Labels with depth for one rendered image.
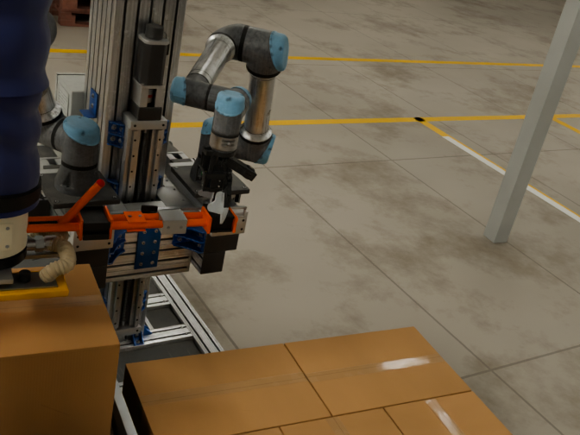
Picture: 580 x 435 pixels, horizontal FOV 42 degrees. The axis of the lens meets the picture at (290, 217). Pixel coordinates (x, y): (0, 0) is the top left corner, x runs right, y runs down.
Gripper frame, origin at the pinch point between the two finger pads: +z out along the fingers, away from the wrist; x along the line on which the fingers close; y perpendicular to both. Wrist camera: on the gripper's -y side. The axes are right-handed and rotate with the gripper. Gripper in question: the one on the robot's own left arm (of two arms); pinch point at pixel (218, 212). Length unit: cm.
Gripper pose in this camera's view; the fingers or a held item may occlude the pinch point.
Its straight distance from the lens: 215.5
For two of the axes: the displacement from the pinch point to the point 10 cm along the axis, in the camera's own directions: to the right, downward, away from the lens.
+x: 3.8, 4.8, -7.9
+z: -1.9, 8.8, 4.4
